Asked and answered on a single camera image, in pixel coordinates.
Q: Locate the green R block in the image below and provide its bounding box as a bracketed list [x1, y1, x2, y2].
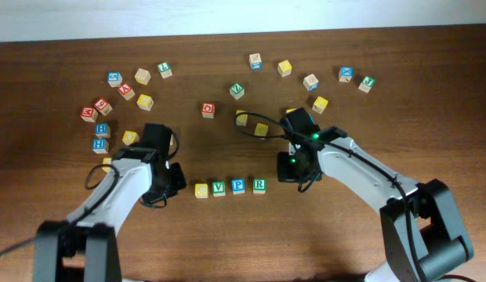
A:
[253, 179, 267, 193]

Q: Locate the green V block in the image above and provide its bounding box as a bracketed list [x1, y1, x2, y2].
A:
[212, 181, 226, 197]

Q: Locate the red M block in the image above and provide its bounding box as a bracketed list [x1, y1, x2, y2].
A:
[80, 107, 98, 123]

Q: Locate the yellow block top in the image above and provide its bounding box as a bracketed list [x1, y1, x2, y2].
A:
[277, 60, 292, 77]

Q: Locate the yellow block near A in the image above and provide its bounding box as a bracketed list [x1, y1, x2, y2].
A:
[136, 94, 154, 111]

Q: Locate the wood block orange picture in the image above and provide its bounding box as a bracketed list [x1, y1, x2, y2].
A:
[303, 74, 319, 91]

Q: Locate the red O block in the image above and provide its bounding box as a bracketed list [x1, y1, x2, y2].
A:
[201, 103, 215, 118]

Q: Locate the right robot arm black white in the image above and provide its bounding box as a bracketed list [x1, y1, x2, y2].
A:
[277, 108, 473, 281]

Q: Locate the yellow C block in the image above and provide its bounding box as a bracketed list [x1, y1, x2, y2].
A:
[194, 183, 209, 199]

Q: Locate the blue H block lower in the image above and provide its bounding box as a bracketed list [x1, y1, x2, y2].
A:
[92, 139, 109, 154]

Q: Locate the blue block top left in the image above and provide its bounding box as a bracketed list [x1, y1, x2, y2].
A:
[107, 71, 123, 88]

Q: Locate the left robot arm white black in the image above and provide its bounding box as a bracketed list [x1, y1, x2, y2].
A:
[33, 123, 187, 281]

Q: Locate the red A block upper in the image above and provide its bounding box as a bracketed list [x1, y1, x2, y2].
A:
[118, 83, 135, 100]

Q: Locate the yellow block left middle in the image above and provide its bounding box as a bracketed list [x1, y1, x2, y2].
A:
[121, 131, 140, 146]

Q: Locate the blue h block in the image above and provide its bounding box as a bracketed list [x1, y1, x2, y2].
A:
[92, 139, 109, 154]
[95, 123, 111, 139]

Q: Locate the plain wood yellow block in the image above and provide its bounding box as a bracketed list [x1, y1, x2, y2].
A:
[135, 68, 151, 85]

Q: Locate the blue P block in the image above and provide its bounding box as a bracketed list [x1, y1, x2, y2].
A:
[231, 179, 245, 194]

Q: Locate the wood block blue side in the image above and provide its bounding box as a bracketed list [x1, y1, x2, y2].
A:
[249, 53, 262, 70]

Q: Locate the yellow block centre right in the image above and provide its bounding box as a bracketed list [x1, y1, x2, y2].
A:
[254, 123, 269, 139]

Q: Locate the yellow block bottom left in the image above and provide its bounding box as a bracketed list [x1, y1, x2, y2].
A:
[102, 157, 112, 173]

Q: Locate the green L block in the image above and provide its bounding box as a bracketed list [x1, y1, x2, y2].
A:
[157, 62, 172, 78]

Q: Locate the blue H block upper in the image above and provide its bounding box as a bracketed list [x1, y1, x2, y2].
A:
[95, 123, 111, 139]

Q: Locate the blue X block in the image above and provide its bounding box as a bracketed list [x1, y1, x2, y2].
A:
[338, 66, 354, 82]

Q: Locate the green J block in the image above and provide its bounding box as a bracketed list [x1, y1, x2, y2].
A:
[358, 76, 375, 93]

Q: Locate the green Z block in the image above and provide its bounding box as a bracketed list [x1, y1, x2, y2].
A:
[230, 83, 245, 100]

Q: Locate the red 6 block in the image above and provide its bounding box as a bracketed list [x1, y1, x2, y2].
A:
[94, 98, 112, 116]

